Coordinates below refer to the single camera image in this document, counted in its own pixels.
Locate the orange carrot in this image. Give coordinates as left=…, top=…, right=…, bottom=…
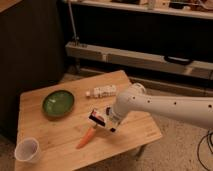
left=76, top=127, right=96, bottom=149

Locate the metal stand pole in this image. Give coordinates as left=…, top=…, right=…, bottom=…
left=68, top=0, right=79, bottom=46

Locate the wooden table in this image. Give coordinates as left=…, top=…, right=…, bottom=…
left=15, top=70, right=162, bottom=171

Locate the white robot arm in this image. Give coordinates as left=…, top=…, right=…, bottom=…
left=108, top=83, right=213, bottom=129

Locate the black cable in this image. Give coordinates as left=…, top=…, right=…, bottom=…
left=197, top=129, right=213, bottom=171

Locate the wooden shelf beam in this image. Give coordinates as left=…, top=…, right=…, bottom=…
left=65, top=42, right=213, bottom=79

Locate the green bowl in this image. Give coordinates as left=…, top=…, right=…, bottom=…
left=42, top=90, right=75, bottom=118

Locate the translucent ceramic cup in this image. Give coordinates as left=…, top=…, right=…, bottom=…
left=14, top=137, right=41, bottom=163

